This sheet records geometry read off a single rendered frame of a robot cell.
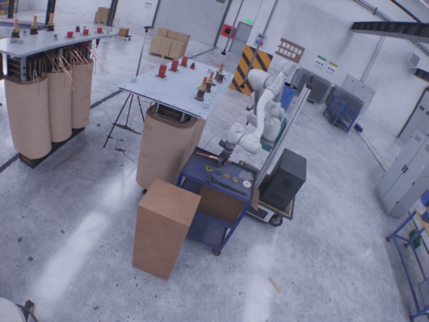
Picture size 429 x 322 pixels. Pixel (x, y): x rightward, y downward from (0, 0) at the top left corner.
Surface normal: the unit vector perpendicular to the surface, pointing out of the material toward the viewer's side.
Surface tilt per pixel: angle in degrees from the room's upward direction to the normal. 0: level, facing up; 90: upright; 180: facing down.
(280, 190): 90
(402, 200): 90
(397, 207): 90
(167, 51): 90
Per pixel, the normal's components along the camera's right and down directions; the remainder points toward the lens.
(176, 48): -0.15, 0.54
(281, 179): -0.36, 0.45
